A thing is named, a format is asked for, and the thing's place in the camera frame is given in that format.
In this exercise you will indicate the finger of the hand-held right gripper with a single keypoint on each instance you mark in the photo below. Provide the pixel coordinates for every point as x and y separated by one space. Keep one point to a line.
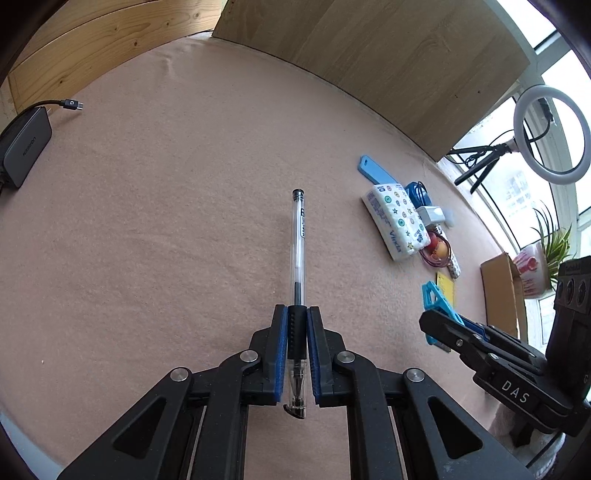
452 334
517 344

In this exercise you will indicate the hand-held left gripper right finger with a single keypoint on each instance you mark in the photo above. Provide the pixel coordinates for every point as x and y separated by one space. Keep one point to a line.
315 355

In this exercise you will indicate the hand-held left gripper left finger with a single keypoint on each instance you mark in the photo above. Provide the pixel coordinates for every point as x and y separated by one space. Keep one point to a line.
280 355

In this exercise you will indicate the blue plastic clip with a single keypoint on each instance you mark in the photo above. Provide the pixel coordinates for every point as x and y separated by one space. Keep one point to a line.
436 300

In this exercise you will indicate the brown cardboard box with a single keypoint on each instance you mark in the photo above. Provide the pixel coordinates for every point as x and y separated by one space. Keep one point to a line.
501 286

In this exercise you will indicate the clear black gel pen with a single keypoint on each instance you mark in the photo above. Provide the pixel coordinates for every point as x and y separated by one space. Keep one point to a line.
298 230

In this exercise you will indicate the star print tissue packet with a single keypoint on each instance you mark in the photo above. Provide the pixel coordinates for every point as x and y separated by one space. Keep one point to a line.
395 217

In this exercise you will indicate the person's white fleece clothing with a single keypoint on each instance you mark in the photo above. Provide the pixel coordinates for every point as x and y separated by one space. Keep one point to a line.
503 429

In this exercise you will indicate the yellow flat packet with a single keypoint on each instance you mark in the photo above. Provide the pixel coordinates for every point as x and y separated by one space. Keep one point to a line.
445 288

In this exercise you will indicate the spotted white small item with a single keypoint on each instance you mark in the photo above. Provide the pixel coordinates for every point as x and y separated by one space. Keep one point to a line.
455 266

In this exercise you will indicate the potted spider plant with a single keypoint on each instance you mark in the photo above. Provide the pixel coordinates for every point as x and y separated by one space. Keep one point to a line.
531 267

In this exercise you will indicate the red toy figure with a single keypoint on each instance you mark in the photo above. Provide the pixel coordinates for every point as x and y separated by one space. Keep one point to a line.
436 249

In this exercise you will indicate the white charger block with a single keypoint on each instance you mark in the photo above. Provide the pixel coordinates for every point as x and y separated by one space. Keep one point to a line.
431 214

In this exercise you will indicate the black tripod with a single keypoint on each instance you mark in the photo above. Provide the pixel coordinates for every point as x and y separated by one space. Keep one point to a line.
480 170

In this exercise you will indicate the blue folding phone stand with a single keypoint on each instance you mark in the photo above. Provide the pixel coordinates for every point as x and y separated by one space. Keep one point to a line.
376 168

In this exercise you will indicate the black phone clamp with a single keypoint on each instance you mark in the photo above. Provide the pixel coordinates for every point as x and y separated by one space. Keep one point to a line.
545 108

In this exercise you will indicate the light oak board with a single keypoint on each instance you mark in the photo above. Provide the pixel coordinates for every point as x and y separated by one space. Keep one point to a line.
392 60

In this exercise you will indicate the black power adapter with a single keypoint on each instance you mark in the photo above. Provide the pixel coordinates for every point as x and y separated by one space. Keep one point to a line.
25 143

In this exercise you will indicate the pine plank board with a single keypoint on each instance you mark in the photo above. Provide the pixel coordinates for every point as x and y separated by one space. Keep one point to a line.
115 32

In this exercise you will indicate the white window frame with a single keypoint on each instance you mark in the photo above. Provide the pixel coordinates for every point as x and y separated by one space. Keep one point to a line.
554 62

